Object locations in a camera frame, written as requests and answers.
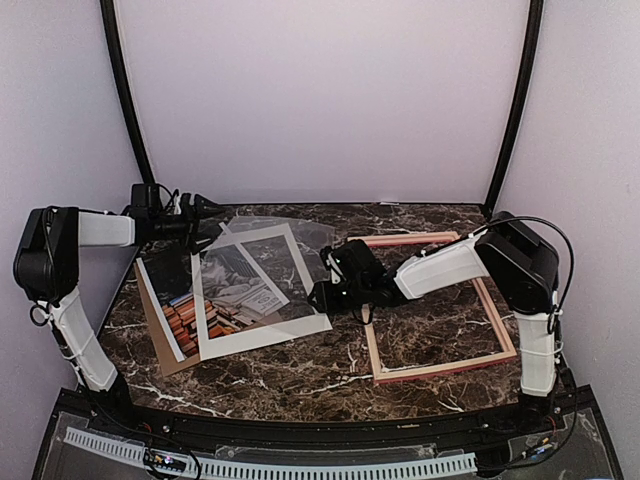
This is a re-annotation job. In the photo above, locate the black right corner post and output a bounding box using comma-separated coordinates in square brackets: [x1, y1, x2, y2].
[481, 0, 544, 219]

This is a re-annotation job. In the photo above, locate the black corner post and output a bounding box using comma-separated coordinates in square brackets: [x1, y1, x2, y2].
[481, 0, 544, 219]
[99, 0, 162, 209]

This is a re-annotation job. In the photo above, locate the pink wooden picture frame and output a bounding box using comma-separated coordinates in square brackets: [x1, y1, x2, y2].
[349, 231, 517, 385]

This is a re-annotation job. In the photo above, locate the white slotted cable duct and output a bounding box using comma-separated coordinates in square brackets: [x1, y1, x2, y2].
[63, 427, 477, 479]

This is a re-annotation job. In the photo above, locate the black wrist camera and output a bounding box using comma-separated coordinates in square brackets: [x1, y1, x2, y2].
[320, 239, 386, 284]
[128, 183, 163, 219]

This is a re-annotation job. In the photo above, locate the black left corner post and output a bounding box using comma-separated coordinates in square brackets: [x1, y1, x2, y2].
[99, 0, 162, 209]

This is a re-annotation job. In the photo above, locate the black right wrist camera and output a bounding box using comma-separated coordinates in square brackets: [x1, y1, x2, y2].
[320, 239, 386, 284]

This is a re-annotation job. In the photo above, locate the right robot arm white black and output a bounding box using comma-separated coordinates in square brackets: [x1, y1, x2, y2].
[307, 211, 569, 434]

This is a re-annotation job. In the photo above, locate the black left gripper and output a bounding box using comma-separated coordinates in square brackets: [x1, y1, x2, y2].
[151, 194, 227, 255]

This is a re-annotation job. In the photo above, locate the clear acrylic sheet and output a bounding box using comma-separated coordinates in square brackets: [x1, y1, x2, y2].
[189, 207, 337, 341]

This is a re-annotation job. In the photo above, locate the brown cardboard backing board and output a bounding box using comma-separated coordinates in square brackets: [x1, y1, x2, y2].
[134, 259, 202, 377]

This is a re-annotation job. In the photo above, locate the white photo mat board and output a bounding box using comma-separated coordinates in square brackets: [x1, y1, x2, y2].
[189, 222, 334, 361]

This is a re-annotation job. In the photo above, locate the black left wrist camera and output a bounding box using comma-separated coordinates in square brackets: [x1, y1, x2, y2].
[128, 183, 163, 219]

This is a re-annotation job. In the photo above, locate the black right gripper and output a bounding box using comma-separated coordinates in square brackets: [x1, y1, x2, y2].
[311, 280, 371, 316]

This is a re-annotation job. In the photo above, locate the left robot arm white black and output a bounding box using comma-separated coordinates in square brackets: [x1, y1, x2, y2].
[13, 183, 224, 436]

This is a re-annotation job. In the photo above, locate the black front table rail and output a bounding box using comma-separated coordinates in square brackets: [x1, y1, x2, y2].
[54, 387, 596, 451]

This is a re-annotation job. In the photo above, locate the cat and books photo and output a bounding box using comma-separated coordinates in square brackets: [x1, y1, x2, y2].
[140, 242, 289, 360]

